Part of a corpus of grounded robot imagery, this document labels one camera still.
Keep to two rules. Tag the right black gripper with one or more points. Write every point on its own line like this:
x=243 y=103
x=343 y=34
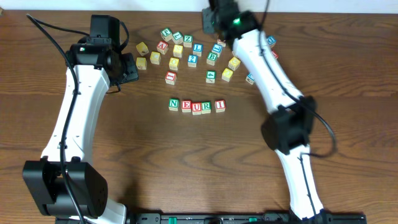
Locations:
x=208 y=20

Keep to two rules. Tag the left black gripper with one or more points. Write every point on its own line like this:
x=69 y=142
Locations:
x=128 y=70

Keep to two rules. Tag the yellow S block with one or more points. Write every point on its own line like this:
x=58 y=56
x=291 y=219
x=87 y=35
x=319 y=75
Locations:
x=178 y=51
x=141 y=63

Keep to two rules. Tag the green N block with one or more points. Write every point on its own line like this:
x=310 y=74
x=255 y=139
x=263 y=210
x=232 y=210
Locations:
x=173 y=104

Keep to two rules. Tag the red E block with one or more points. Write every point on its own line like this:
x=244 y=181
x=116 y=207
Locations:
x=186 y=106

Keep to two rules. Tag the red U block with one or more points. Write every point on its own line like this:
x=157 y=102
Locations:
x=196 y=108

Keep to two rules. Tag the green R block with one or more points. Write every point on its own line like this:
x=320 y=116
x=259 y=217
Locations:
x=206 y=107

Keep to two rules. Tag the red i block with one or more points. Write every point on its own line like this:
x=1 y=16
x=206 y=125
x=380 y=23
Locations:
x=170 y=78
x=220 y=106

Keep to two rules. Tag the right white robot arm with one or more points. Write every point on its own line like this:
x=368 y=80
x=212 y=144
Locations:
x=291 y=114

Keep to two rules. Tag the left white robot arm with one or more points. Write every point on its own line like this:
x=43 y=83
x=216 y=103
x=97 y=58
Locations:
x=63 y=182

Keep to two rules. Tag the yellow block upper left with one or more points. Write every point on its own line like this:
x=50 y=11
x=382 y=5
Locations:
x=142 y=48

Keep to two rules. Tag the yellow C block left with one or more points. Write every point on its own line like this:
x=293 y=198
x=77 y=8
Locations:
x=155 y=58

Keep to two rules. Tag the red C block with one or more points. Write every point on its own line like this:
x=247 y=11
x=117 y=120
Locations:
x=222 y=43

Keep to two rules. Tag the green Z block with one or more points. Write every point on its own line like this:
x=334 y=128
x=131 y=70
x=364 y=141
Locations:
x=187 y=41

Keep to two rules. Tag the blue L block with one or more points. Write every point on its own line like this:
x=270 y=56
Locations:
x=197 y=49

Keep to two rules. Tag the green L block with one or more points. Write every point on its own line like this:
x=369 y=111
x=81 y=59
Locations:
x=177 y=38

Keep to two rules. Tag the red A block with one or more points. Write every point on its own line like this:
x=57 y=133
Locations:
x=162 y=47

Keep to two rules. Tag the green B block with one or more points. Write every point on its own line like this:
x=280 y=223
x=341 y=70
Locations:
x=211 y=58

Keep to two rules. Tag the yellow O block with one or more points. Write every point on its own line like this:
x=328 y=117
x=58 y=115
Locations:
x=174 y=63

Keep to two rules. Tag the green F block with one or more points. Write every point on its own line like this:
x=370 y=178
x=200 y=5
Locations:
x=166 y=34

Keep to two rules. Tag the blue 2 block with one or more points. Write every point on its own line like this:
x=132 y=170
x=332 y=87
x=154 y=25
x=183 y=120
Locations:
x=192 y=60

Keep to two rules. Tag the yellow G block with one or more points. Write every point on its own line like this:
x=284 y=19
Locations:
x=234 y=64

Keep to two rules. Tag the green 4 block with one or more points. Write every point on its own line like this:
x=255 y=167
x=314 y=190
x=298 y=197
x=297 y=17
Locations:
x=210 y=76

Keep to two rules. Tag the yellow block centre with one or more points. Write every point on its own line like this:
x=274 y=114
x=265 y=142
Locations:
x=227 y=75

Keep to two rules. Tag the red M block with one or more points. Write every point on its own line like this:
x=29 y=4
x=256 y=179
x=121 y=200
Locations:
x=275 y=54

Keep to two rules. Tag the blue T block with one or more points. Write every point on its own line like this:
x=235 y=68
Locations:
x=250 y=79

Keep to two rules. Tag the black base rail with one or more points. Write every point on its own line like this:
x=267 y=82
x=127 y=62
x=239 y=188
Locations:
x=270 y=217

